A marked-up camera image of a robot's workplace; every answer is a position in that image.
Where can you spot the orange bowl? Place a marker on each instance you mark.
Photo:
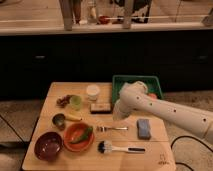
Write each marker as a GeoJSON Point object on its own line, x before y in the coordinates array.
{"type": "Point", "coordinates": [74, 131]}

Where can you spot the green plastic tray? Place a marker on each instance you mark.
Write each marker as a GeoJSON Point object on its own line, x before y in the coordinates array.
{"type": "Point", "coordinates": [152, 82]}

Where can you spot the small metal cup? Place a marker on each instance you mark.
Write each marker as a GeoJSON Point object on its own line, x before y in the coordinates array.
{"type": "Point", "coordinates": [59, 121]}

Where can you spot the blue sponge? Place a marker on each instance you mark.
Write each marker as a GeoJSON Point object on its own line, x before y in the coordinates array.
{"type": "Point", "coordinates": [143, 127]}

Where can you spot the wooden block eraser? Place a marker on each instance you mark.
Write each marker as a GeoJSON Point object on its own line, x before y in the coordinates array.
{"type": "Point", "coordinates": [99, 108]}

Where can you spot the orange fruit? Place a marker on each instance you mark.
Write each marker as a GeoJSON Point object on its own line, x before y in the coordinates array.
{"type": "Point", "coordinates": [152, 95]}

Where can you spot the green pepper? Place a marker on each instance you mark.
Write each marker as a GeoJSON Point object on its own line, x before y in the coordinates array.
{"type": "Point", "coordinates": [84, 136]}

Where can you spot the dark purple bowl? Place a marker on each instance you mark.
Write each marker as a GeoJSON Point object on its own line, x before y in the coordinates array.
{"type": "Point", "coordinates": [48, 146]}

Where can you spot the red object on shelf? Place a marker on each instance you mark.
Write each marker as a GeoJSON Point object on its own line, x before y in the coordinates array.
{"type": "Point", "coordinates": [104, 20]}

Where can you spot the dish brush with black handle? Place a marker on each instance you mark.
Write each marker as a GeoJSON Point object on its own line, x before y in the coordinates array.
{"type": "Point", "coordinates": [107, 147]}

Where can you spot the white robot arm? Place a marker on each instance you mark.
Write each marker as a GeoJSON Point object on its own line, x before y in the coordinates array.
{"type": "Point", "coordinates": [134, 96]}

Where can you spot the white plastic cup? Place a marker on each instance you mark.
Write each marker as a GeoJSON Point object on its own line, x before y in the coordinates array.
{"type": "Point", "coordinates": [92, 92]}

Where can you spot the silver fork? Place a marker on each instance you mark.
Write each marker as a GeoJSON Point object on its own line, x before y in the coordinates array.
{"type": "Point", "coordinates": [104, 129]}

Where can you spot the green plastic cup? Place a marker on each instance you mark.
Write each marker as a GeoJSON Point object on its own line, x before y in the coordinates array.
{"type": "Point", "coordinates": [76, 102]}

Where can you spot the yellow banana toy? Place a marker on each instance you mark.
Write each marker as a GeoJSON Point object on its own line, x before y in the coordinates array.
{"type": "Point", "coordinates": [73, 117]}

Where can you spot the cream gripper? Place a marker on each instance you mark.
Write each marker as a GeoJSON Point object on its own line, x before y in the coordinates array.
{"type": "Point", "coordinates": [117, 114]}

